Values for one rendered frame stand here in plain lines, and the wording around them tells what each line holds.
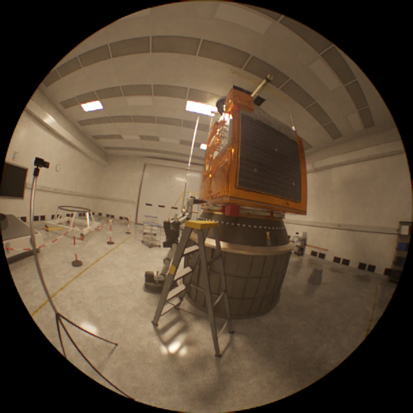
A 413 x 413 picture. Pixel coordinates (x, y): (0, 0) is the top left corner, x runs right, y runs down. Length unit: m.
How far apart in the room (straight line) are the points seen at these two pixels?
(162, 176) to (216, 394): 10.41
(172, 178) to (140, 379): 10.07
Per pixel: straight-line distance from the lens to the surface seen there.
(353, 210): 6.20
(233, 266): 1.77
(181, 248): 1.11
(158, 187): 9.87
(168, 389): 1.64
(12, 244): 3.77
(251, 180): 1.64
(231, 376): 1.74
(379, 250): 6.15
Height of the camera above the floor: 1.62
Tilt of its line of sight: 2 degrees up
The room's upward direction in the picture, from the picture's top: 7 degrees clockwise
